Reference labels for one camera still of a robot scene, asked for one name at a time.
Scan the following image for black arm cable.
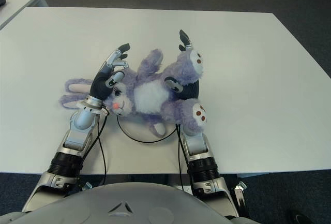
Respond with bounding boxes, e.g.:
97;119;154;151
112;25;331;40
96;111;109;186
175;123;186;191

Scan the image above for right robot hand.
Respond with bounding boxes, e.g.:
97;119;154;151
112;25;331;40
164;29;200;102

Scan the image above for black shoe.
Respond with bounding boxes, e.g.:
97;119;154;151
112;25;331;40
287;210;312;224

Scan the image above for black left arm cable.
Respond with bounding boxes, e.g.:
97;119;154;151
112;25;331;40
96;111;109;186

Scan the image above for purple plush doll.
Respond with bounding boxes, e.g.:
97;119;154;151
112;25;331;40
59;49;208;139

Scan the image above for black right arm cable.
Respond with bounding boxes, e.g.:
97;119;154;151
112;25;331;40
175;123;186;191

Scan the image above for silver robot torso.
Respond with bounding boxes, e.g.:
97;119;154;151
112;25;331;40
0;182;250;224

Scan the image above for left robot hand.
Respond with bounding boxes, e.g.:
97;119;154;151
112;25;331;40
88;43;131;103

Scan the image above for white plate with black rim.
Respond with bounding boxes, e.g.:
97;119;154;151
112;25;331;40
116;115;179;144

